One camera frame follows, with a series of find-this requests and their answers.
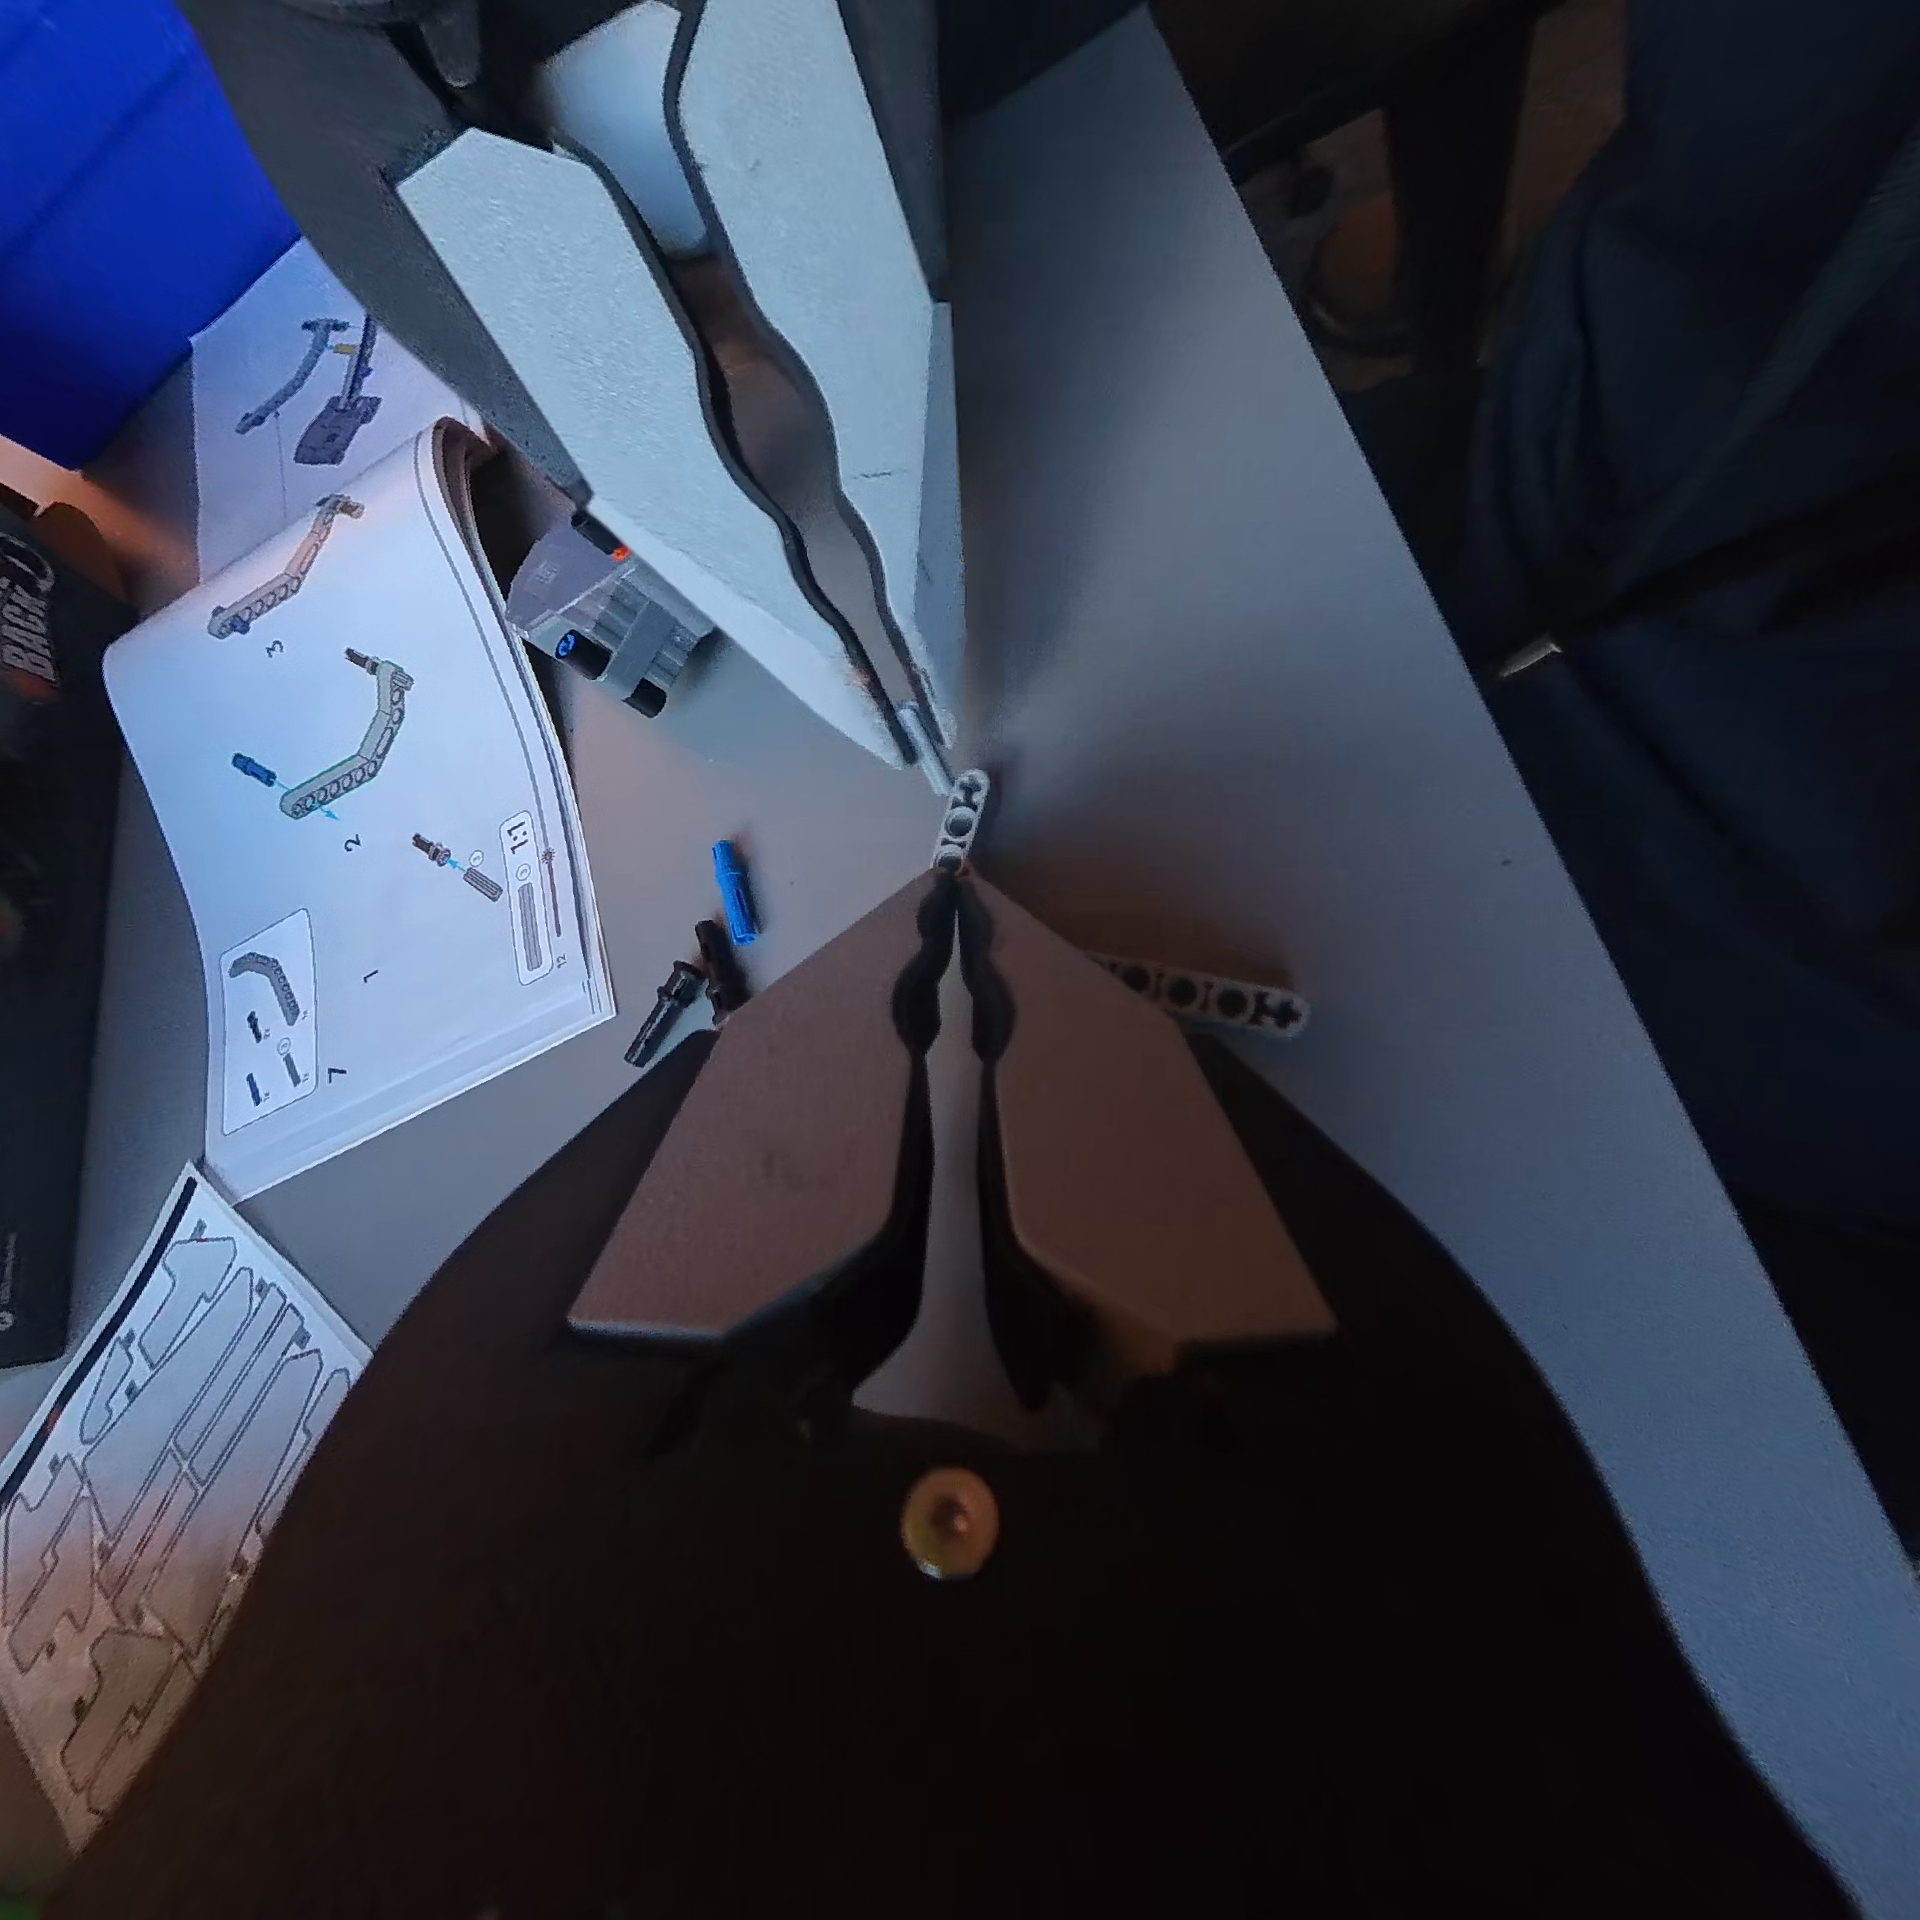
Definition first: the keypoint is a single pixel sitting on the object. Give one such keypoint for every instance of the blue lego pin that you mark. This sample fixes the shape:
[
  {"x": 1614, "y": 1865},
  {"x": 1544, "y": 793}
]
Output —
[{"x": 734, "y": 889}]

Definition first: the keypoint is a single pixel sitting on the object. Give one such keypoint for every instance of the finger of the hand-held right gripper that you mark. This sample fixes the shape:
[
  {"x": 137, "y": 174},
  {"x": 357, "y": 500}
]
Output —
[
  {"x": 600, "y": 389},
  {"x": 825, "y": 225}
]

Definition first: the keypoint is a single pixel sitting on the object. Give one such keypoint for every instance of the black lego set box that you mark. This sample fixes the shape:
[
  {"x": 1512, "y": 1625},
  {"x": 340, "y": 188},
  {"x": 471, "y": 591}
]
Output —
[{"x": 38, "y": 931}]

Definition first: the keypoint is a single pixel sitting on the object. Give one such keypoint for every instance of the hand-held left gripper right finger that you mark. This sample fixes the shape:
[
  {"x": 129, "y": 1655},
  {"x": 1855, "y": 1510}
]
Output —
[{"x": 1141, "y": 1184}]

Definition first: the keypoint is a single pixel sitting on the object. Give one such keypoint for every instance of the grey bent lego liftarm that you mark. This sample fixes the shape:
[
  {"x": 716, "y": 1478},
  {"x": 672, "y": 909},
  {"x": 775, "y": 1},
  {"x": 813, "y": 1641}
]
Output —
[{"x": 1208, "y": 997}]

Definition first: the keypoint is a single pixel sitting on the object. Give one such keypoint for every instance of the black lego pin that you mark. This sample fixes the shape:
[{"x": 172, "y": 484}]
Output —
[
  {"x": 669, "y": 1009},
  {"x": 722, "y": 972}
]

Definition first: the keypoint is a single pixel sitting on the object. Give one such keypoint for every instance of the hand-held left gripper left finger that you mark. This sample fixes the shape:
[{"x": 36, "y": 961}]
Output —
[{"x": 780, "y": 1171}]

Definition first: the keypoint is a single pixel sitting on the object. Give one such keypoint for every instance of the lego sticker sheet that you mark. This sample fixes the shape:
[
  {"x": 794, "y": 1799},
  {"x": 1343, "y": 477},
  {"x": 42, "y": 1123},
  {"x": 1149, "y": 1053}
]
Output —
[{"x": 165, "y": 1501}]

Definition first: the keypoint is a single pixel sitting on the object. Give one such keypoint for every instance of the lego instruction booklet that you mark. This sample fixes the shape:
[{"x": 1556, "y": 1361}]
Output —
[{"x": 376, "y": 839}]

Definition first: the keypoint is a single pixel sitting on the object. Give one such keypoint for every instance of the grey lego pull-back motor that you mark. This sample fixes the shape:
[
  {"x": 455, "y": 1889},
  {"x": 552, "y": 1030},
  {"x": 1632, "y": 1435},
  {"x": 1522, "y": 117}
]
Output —
[{"x": 616, "y": 630}]

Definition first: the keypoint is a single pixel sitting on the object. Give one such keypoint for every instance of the person's dark blue trousers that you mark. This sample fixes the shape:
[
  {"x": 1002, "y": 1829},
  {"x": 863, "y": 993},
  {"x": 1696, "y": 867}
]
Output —
[{"x": 1711, "y": 599}]

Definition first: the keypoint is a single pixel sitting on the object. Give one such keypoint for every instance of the blue plastic box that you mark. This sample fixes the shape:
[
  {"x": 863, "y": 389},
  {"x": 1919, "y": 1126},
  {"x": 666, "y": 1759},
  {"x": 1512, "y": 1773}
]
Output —
[{"x": 120, "y": 195}]

